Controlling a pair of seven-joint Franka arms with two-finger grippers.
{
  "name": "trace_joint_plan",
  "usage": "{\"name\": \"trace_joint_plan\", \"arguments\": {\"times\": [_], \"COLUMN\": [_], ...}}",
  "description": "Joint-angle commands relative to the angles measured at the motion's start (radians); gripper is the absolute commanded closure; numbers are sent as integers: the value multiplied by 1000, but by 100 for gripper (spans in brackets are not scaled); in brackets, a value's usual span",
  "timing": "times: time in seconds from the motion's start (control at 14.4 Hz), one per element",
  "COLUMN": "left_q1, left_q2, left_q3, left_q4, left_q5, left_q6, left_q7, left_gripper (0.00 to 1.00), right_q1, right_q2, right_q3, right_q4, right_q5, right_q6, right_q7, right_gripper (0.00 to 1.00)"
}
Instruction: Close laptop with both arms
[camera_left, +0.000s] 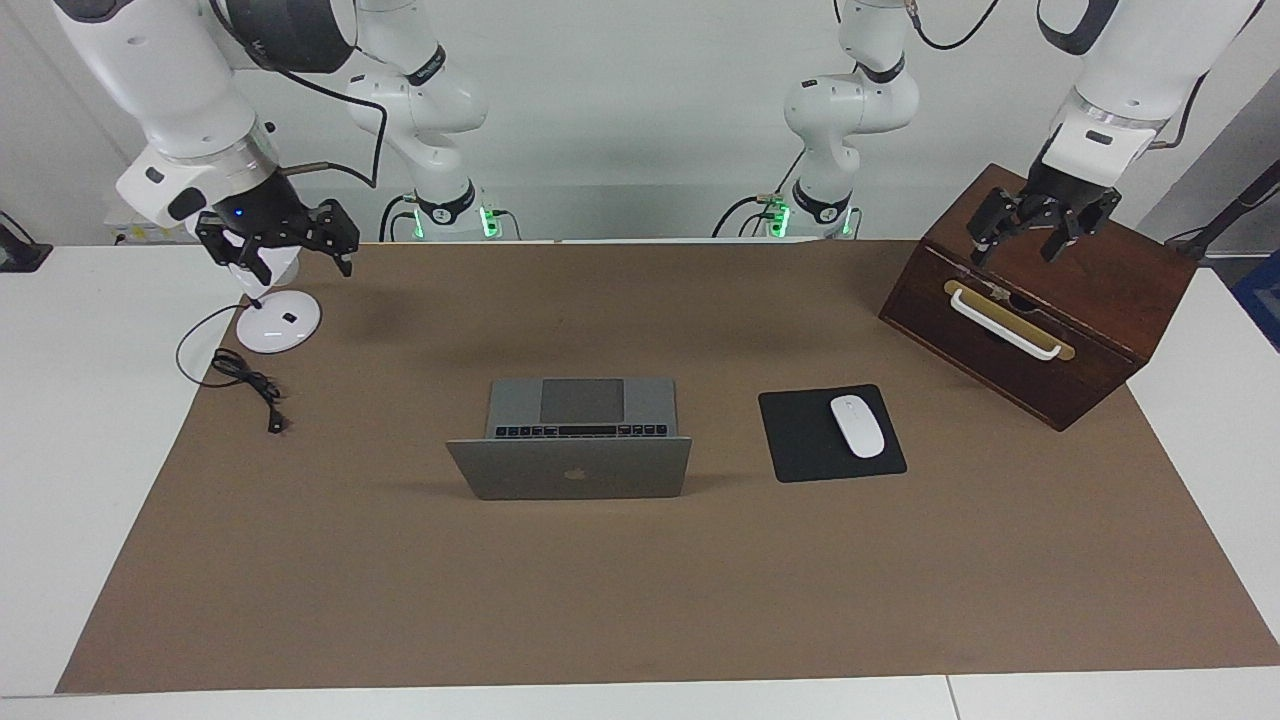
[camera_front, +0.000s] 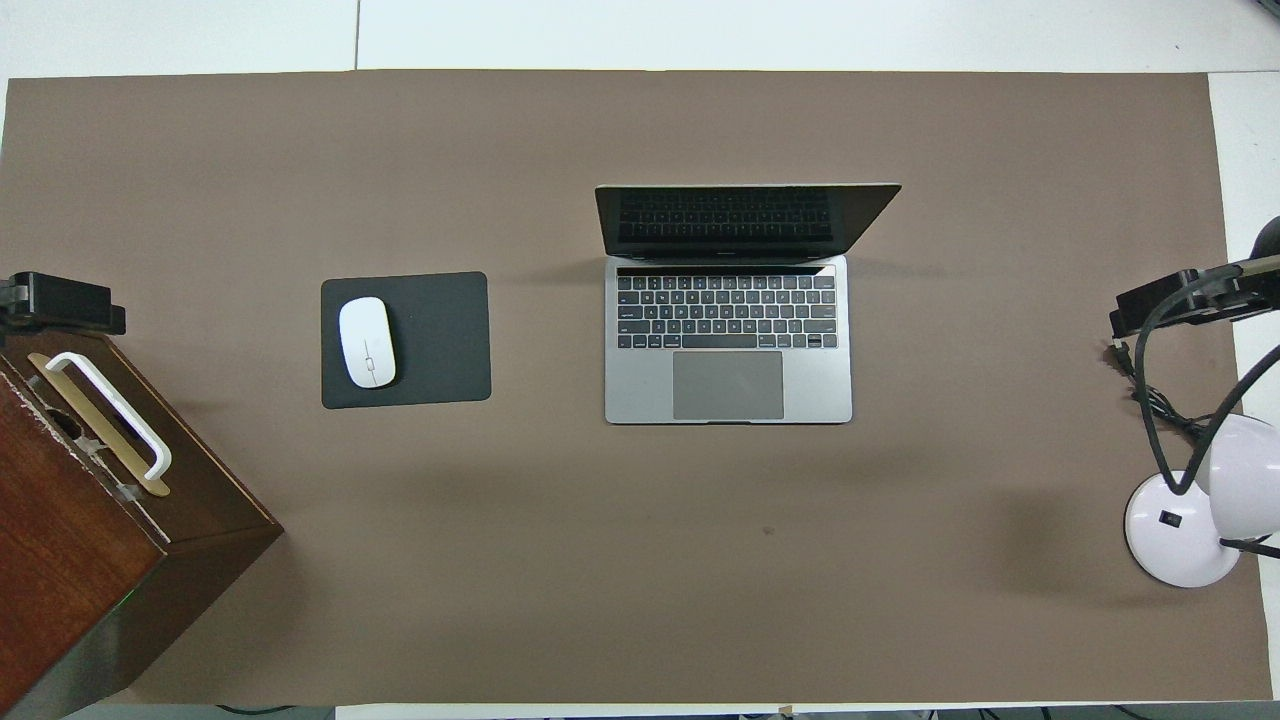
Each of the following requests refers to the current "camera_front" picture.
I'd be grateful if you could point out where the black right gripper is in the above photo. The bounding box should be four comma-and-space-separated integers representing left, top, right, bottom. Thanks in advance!
1108, 268, 1263, 339

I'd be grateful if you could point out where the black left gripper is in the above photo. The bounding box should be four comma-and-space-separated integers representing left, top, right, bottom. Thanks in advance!
0, 272, 127, 336

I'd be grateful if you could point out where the grey silver laptop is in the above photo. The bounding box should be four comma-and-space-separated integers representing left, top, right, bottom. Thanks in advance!
594, 183, 903, 426

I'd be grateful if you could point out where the white desk lamp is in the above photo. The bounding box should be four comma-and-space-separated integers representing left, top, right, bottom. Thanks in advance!
1124, 412, 1280, 589

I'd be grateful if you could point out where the brown wooden box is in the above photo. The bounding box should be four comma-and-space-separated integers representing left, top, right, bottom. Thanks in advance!
0, 330, 284, 716

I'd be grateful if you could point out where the white computer mouse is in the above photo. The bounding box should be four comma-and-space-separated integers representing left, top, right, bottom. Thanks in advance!
338, 296, 398, 390

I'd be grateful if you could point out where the black mouse pad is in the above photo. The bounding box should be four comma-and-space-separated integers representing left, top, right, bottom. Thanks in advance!
320, 271, 493, 410

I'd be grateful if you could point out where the brown table mat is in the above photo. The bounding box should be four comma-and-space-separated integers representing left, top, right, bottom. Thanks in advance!
0, 70, 1273, 706

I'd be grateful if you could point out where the black power cord plug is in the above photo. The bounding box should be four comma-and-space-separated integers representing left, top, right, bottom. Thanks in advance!
1103, 338, 1280, 559

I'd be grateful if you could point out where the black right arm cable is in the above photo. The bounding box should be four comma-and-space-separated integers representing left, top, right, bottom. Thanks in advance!
1133, 255, 1280, 496

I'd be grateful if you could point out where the white box handle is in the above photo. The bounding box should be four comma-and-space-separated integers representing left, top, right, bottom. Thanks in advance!
45, 352, 173, 481

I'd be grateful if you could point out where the gold handle plate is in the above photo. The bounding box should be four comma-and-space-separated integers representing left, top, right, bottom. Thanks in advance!
27, 352, 171, 498

